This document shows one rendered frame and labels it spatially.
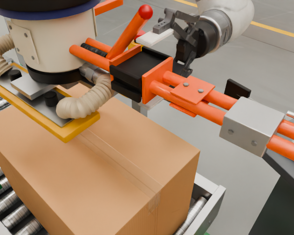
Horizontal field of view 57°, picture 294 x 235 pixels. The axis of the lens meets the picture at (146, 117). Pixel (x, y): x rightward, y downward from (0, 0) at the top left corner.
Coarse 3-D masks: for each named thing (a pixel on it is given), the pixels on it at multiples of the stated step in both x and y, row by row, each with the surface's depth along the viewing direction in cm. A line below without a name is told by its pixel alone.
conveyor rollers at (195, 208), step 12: (0, 108) 160; (0, 168) 124; (0, 180) 119; (0, 192) 117; (12, 192) 114; (0, 204) 110; (12, 204) 113; (24, 204) 110; (204, 204) 111; (12, 216) 106; (24, 216) 109; (192, 216) 106; (24, 228) 103; (36, 228) 104; (180, 228) 102
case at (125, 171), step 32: (0, 128) 86; (32, 128) 86; (96, 128) 86; (128, 128) 86; (160, 128) 86; (0, 160) 89; (32, 160) 76; (64, 160) 76; (96, 160) 76; (128, 160) 76; (160, 160) 76; (192, 160) 78; (32, 192) 74; (64, 192) 69; (96, 192) 69; (128, 192) 69; (160, 192) 70; (64, 224) 63; (96, 224) 62; (128, 224) 64; (160, 224) 83
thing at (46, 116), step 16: (16, 64) 73; (0, 80) 67; (0, 96) 65; (16, 96) 63; (48, 96) 58; (64, 96) 62; (32, 112) 59; (48, 112) 58; (96, 112) 59; (48, 128) 56; (64, 128) 55; (80, 128) 56
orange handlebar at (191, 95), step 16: (112, 0) 76; (80, 48) 55; (96, 64) 53; (176, 80) 48; (192, 80) 46; (160, 96) 46; (176, 96) 44; (192, 96) 43; (208, 96) 45; (224, 96) 44; (192, 112) 44; (208, 112) 41; (224, 112) 41; (288, 128) 39; (272, 144) 37; (288, 144) 36
